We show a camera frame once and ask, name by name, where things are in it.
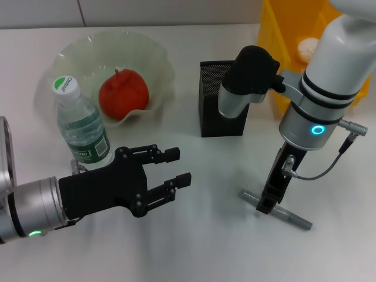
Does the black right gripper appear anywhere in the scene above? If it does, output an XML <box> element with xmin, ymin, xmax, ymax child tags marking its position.
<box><xmin>255</xmin><ymin>140</ymin><xmax>308</xmax><ymax>216</ymax></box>

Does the left gripper cable with connector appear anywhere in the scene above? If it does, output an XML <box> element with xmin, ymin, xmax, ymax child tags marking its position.
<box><xmin>55</xmin><ymin>157</ymin><xmax>86</xmax><ymax>230</ymax></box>

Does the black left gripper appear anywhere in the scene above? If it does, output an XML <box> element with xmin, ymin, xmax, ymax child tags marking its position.
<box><xmin>58</xmin><ymin>143</ymin><xmax>193</xmax><ymax>221</ymax></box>

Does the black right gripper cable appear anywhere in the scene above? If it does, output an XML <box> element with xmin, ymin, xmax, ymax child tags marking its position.
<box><xmin>281</xmin><ymin>118</ymin><xmax>370</xmax><ymax>180</ymax></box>

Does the red-orange toy orange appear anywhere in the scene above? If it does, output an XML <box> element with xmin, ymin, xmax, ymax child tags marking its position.
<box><xmin>98</xmin><ymin>68</ymin><xmax>149</xmax><ymax>120</ymax></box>

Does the pale green glass fruit plate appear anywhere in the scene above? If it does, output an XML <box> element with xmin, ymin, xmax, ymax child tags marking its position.
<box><xmin>48</xmin><ymin>29</ymin><xmax>174</xmax><ymax>129</ymax></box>

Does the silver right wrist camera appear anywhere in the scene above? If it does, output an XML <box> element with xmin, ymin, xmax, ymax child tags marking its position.
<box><xmin>217</xmin><ymin>45</ymin><xmax>306</xmax><ymax>119</ymax></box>

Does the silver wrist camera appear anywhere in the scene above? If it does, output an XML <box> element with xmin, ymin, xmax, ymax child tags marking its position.
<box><xmin>217</xmin><ymin>45</ymin><xmax>306</xmax><ymax>119</ymax></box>
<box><xmin>0</xmin><ymin>115</ymin><xmax>16</xmax><ymax>195</ymax></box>

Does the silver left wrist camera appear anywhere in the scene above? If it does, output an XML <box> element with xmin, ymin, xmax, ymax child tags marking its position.
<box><xmin>0</xmin><ymin>115</ymin><xmax>16</xmax><ymax>195</ymax></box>

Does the yellow plastic bin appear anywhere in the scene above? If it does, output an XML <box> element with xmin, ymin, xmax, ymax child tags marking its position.
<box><xmin>257</xmin><ymin>0</ymin><xmax>373</xmax><ymax>118</ymax></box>

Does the clear bottle with green label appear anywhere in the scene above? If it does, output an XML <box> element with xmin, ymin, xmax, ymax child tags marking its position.
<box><xmin>52</xmin><ymin>75</ymin><xmax>114</xmax><ymax>172</ymax></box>

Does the grey marker pen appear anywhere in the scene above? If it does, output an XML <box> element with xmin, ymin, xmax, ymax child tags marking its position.
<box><xmin>239</xmin><ymin>189</ymin><xmax>314</xmax><ymax>232</ymax></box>

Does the white paper ball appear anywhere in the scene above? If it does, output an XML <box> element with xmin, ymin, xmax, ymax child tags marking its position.
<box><xmin>297</xmin><ymin>37</ymin><xmax>320</xmax><ymax>63</ymax></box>

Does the black mesh pen holder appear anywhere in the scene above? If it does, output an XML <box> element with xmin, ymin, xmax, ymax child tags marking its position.
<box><xmin>198</xmin><ymin>59</ymin><xmax>251</xmax><ymax>138</ymax></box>

